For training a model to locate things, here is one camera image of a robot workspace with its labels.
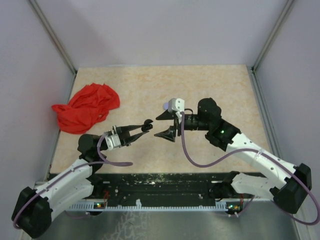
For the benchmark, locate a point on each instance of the aluminium rail right side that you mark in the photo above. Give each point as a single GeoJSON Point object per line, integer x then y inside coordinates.
{"type": "Point", "coordinates": [264, 114]}

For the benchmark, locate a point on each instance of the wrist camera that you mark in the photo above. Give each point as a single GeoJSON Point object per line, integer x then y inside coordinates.
{"type": "Point", "coordinates": [176, 106]}
{"type": "Point", "coordinates": [112, 140]}

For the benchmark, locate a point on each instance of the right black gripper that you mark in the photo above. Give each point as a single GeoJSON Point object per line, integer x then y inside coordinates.
{"type": "Point", "coordinates": [169, 134]}

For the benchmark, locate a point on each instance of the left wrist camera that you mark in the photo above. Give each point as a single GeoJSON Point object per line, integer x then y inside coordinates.
{"type": "Point", "coordinates": [112, 140]}

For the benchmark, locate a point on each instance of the black round case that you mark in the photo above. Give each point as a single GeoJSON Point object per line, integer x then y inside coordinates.
{"type": "Point", "coordinates": [147, 125]}

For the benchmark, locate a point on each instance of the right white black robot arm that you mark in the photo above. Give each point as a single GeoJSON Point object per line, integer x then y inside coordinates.
{"type": "Point", "coordinates": [286, 184]}

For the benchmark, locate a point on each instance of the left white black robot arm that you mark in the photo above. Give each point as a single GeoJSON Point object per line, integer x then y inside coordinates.
{"type": "Point", "coordinates": [36, 208]}

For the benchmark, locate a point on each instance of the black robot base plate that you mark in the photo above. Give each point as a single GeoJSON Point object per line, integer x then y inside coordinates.
{"type": "Point", "coordinates": [163, 189]}

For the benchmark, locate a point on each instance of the left aluminium frame post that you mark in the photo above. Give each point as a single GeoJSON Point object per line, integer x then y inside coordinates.
{"type": "Point", "coordinates": [57, 43]}

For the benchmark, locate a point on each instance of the red crumpled cloth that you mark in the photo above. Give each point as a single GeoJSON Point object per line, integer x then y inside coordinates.
{"type": "Point", "coordinates": [89, 106]}

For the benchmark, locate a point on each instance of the right aluminium frame post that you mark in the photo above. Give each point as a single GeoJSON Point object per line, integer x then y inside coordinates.
{"type": "Point", "coordinates": [284, 14]}

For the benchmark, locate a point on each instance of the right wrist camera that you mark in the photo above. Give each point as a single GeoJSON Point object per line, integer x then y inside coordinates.
{"type": "Point", "coordinates": [176, 106]}

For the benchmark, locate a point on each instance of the aluminium frame post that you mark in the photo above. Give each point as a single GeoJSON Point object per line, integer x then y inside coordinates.
{"type": "Point", "coordinates": [57, 43]}
{"type": "Point", "coordinates": [284, 14]}

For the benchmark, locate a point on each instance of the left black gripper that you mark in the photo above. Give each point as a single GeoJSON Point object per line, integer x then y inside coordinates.
{"type": "Point", "coordinates": [123, 133]}

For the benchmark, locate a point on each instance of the lilac earbud charging case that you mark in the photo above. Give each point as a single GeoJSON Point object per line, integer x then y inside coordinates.
{"type": "Point", "coordinates": [165, 105]}

